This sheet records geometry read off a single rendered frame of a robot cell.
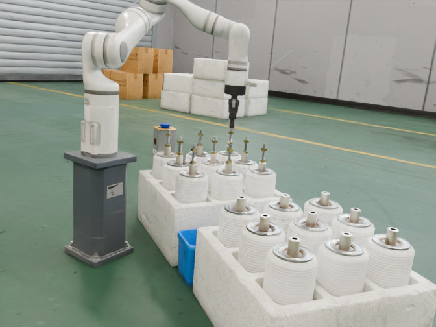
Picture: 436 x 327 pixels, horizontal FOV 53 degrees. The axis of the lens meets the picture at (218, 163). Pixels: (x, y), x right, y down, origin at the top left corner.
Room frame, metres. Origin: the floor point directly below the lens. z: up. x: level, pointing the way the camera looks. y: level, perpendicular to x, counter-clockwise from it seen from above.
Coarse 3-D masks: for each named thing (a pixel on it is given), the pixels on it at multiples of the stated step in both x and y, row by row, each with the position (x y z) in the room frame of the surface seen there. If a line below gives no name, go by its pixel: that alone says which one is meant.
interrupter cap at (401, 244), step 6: (378, 234) 0.87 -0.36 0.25; (384, 234) 0.88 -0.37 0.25; (372, 240) 0.84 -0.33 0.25; (378, 240) 0.84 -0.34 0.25; (384, 240) 0.85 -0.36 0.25; (402, 240) 0.86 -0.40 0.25; (384, 246) 0.81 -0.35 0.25; (390, 246) 0.82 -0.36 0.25; (396, 246) 0.82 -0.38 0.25; (402, 246) 0.82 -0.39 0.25; (408, 246) 0.82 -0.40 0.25
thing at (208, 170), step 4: (200, 164) 1.37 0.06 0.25; (204, 164) 1.36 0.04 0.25; (224, 164) 1.39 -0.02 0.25; (200, 168) 1.36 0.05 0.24; (204, 168) 1.35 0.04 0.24; (208, 168) 1.35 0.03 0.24; (212, 168) 1.35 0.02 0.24; (216, 168) 1.35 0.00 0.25; (220, 168) 1.35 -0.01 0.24; (204, 172) 1.35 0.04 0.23; (208, 172) 1.35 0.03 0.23; (212, 172) 1.35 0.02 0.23; (208, 176) 1.35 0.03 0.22; (208, 180) 1.35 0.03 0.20; (208, 184) 1.35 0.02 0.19; (208, 188) 1.35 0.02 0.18
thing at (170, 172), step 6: (168, 168) 1.30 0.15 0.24; (174, 168) 1.30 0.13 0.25; (180, 168) 1.30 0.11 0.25; (186, 168) 1.31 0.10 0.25; (168, 174) 1.30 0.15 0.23; (174, 174) 1.29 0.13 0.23; (168, 180) 1.30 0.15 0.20; (174, 180) 1.30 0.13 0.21; (168, 186) 1.30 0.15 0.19; (174, 186) 1.29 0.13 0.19
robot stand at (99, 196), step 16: (80, 160) 1.13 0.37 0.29; (96, 160) 1.12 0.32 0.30; (112, 160) 1.13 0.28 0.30; (128, 160) 1.18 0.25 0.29; (80, 176) 1.14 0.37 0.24; (96, 176) 1.12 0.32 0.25; (112, 176) 1.15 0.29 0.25; (80, 192) 1.14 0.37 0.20; (96, 192) 1.12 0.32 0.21; (112, 192) 1.15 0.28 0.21; (80, 208) 1.14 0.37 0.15; (96, 208) 1.12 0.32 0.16; (112, 208) 1.15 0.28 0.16; (80, 224) 1.14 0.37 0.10; (96, 224) 1.12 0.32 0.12; (112, 224) 1.15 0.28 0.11; (80, 240) 1.14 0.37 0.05; (96, 240) 1.12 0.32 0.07; (112, 240) 1.15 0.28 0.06; (80, 256) 1.13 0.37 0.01; (96, 256) 1.11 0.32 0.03; (112, 256) 1.14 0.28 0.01
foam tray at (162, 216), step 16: (144, 176) 1.42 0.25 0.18; (144, 192) 1.41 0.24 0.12; (160, 192) 1.26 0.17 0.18; (208, 192) 1.32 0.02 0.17; (144, 208) 1.40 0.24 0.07; (160, 208) 1.24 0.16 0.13; (176, 208) 1.14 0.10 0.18; (192, 208) 1.16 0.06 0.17; (208, 208) 1.18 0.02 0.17; (256, 208) 1.25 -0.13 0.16; (144, 224) 1.39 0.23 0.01; (160, 224) 1.24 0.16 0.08; (176, 224) 1.14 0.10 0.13; (192, 224) 1.16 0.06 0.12; (208, 224) 1.18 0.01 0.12; (160, 240) 1.23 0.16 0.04; (176, 240) 1.14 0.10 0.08; (176, 256) 1.14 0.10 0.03
